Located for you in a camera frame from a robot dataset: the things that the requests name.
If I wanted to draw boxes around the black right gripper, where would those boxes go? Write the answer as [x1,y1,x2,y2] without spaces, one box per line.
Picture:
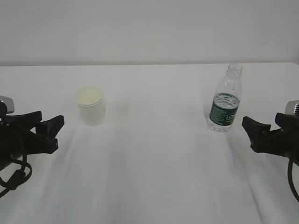
[242,113,299,158]

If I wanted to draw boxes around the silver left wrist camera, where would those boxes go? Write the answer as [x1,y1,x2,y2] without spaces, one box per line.
[0,96,15,115]

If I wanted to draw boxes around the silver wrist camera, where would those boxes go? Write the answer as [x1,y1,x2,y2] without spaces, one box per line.
[285,100,299,117]
[0,96,15,115]

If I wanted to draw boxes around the white paper cup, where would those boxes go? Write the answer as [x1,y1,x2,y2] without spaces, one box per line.
[75,86,106,126]

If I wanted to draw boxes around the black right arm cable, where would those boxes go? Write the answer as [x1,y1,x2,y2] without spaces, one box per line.
[287,157,299,203]

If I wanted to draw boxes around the clear plastic water bottle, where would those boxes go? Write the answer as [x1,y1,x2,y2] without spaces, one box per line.
[207,64,243,133]

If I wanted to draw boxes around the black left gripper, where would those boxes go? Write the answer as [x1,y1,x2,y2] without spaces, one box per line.
[0,111,64,161]

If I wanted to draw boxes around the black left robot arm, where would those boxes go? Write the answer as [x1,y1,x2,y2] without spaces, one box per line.
[0,111,64,170]

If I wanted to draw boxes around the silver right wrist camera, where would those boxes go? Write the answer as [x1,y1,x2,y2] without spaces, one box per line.
[285,100,299,117]

